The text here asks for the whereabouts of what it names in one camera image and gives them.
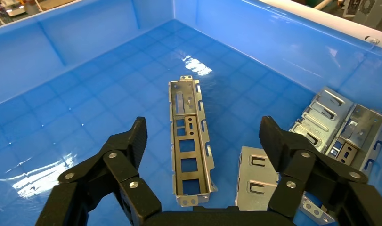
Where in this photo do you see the silver metal bracket part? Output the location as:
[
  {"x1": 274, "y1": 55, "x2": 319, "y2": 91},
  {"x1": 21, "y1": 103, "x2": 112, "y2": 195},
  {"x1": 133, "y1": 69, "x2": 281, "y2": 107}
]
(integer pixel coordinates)
[
  {"x1": 168, "y1": 75, "x2": 218, "y2": 208},
  {"x1": 235, "y1": 145, "x2": 281, "y2": 212},
  {"x1": 298, "y1": 104, "x2": 382, "y2": 226},
  {"x1": 288, "y1": 86, "x2": 356, "y2": 154}
]

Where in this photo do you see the white metal shelving rack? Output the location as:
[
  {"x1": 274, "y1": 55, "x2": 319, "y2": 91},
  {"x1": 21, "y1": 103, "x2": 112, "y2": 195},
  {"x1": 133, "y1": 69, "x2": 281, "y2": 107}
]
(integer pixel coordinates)
[{"x1": 259, "y1": 0, "x2": 382, "y2": 52}]

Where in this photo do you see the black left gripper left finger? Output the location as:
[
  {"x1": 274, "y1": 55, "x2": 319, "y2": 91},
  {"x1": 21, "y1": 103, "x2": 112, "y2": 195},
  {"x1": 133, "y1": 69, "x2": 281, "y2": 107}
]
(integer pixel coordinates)
[{"x1": 57, "y1": 117, "x2": 163, "y2": 226}]

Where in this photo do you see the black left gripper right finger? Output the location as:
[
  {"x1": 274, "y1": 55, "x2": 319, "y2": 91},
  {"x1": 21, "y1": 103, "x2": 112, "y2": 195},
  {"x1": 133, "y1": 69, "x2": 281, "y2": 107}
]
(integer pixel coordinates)
[{"x1": 259, "y1": 115, "x2": 369, "y2": 218}]

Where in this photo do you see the blue plastic bin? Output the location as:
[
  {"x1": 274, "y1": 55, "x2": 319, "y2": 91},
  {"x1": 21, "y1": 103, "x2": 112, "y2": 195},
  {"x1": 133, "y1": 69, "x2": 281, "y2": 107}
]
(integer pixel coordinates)
[{"x1": 0, "y1": 0, "x2": 382, "y2": 226}]

